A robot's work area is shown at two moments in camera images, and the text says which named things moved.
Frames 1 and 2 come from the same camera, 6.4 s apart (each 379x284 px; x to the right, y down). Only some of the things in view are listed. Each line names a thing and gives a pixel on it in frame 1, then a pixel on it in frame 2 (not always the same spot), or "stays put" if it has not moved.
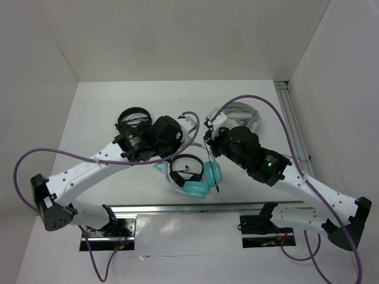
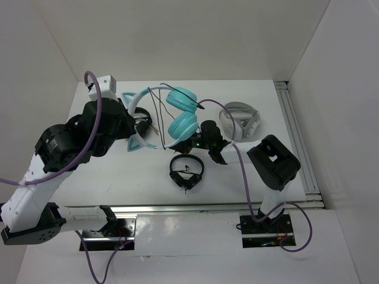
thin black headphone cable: [211, 167] -> [160, 99]
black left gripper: [177, 141] -> [125, 131]
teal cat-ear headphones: [196, 189] -> [183, 124]
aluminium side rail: [283, 89] stays put
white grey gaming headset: [240, 114] stays put
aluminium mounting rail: [250, 207] stays put
